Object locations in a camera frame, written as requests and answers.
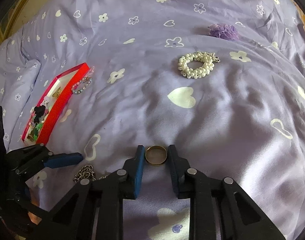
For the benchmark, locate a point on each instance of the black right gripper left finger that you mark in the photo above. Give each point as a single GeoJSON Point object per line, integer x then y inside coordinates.
{"type": "Point", "coordinates": [94, 209]}

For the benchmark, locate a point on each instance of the purple flower hair clip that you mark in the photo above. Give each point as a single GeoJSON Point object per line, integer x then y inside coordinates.
{"type": "Point", "coordinates": [224, 31]}

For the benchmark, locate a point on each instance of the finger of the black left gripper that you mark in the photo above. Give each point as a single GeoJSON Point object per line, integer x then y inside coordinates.
{"type": "Point", "coordinates": [63, 160]}

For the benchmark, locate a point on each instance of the purple floral bed sheet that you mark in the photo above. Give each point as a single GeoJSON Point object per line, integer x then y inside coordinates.
{"type": "Point", "coordinates": [232, 108]}

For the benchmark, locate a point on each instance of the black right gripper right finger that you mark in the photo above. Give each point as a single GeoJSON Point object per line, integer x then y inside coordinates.
{"type": "Point", "coordinates": [219, 209]}

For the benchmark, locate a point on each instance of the yellow bow hair clip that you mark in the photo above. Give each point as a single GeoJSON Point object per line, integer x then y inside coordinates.
{"type": "Point", "coordinates": [57, 93]}

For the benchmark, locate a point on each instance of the red white jewelry box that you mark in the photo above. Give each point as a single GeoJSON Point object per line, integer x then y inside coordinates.
{"type": "Point", "coordinates": [68, 81]}

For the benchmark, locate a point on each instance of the black flower hair scrunchie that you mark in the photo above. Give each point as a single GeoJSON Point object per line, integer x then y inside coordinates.
{"type": "Point", "coordinates": [39, 112]}

